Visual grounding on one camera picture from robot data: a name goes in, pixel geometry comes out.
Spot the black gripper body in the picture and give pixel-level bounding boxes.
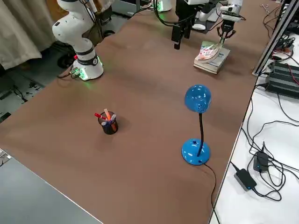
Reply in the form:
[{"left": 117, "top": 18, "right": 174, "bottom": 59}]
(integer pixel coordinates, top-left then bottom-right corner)
[
  {"left": 175, "top": 0, "right": 196, "bottom": 25},
  {"left": 221, "top": 20, "right": 235, "bottom": 31}
]

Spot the colourful fruit cover book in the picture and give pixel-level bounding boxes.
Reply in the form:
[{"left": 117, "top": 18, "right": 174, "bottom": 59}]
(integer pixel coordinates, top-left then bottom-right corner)
[{"left": 196, "top": 41, "right": 225, "bottom": 62}]

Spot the white and blue book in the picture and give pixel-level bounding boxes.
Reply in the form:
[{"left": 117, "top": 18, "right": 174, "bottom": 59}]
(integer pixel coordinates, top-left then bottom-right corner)
[{"left": 193, "top": 47, "right": 231, "bottom": 75}]

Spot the blue desk lamp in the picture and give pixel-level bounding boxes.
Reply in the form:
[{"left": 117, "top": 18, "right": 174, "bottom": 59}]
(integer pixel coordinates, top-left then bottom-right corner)
[{"left": 181, "top": 84, "right": 213, "bottom": 167}]

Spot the black finned power unit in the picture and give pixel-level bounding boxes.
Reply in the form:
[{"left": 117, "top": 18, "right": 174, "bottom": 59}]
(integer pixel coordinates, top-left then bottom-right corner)
[{"left": 265, "top": 62, "right": 299, "bottom": 98}]

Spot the black mesh pen holder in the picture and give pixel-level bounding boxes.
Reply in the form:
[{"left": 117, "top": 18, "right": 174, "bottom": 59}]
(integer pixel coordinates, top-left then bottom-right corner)
[{"left": 94, "top": 107, "right": 119, "bottom": 135}]

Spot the black power adapter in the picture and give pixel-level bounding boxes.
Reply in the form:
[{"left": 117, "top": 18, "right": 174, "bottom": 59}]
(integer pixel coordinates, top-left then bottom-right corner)
[
  {"left": 234, "top": 168, "right": 257, "bottom": 192},
  {"left": 253, "top": 151, "right": 270, "bottom": 174}
]

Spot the beige curtain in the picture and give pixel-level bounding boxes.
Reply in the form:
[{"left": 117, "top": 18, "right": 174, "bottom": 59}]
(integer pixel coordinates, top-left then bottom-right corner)
[{"left": 0, "top": 0, "right": 60, "bottom": 70}]

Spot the aluminium frame post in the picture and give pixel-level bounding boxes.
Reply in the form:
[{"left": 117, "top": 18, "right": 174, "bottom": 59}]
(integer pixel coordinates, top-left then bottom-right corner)
[{"left": 251, "top": 0, "right": 299, "bottom": 77}]

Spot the black lamp cable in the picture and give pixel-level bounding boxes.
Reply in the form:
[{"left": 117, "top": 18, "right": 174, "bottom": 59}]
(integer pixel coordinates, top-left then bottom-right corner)
[{"left": 200, "top": 162, "right": 221, "bottom": 224}]

